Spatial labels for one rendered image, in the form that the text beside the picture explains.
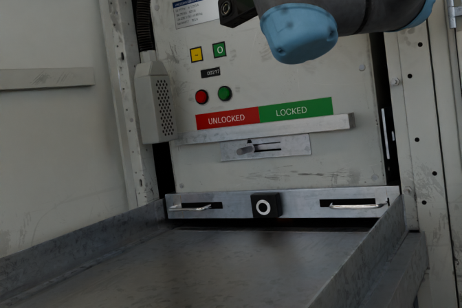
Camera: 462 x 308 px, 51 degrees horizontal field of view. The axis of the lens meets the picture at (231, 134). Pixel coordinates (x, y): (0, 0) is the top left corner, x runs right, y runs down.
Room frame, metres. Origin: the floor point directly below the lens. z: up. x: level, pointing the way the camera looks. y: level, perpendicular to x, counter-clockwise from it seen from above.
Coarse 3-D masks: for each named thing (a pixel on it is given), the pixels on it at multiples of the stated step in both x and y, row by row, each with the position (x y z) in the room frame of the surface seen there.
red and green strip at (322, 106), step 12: (252, 108) 1.03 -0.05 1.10; (264, 108) 1.02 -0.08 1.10; (276, 108) 1.00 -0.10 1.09; (288, 108) 0.99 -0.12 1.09; (300, 108) 0.98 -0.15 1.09; (312, 108) 0.97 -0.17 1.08; (324, 108) 0.95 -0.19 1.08; (204, 120) 1.09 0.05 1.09; (216, 120) 1.08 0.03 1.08; (228, 120) 1.06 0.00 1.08; (240, 120) 1.05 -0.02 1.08; (252, 120) 1.03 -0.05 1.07; (264, 120) 1.02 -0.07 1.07; (276, 120) 1.01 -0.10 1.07
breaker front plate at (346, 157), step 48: (240, 48) 1.04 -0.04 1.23; (336, 48) 0.94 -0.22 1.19; (192, 96) 1.11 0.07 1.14; (240, 96) 1.05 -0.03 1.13; (288, 96) 0.99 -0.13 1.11; (336, 96) 0.94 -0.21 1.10; (192, 144) 1.11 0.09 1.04; (240, 144) 1.05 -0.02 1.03; (288, 144) 1.00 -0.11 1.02; (336, 144) 0.95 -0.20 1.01
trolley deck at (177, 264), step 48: (192, 240) 0.99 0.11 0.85; (240, 240) 0.94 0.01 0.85; (288, 240) 0.90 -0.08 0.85; (336, 240) 0.86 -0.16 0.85; (48, 288) 0.81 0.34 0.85; (96, 288) 0.77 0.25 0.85; (144, 288) 0.74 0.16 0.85; (192, 288) 0.71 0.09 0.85; (240, 288) 0.69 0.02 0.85; (288, 288) 0.67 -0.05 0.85; (384, 288) 0.62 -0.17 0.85
